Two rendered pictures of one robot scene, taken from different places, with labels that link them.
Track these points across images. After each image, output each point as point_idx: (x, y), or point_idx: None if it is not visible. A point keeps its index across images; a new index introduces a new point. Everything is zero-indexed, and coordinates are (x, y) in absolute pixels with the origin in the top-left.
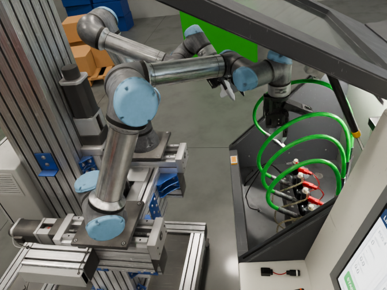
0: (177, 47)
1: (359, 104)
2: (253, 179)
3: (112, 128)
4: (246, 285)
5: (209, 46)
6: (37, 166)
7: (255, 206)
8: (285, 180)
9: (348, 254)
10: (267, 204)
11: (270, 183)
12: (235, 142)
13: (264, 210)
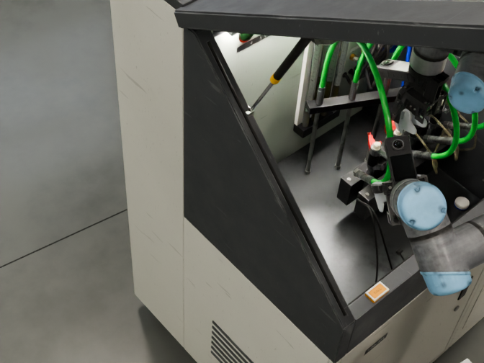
0: (454, 250)
1: (251, 74)
2: (345, 294)
3: None
4: None
5: (415, 179)
6: None
7: (395, 260)
8: (413, 150)
9: None
10: (378, 247)
11: (333, 266)
12: (342, 306)
13: (393, 245)
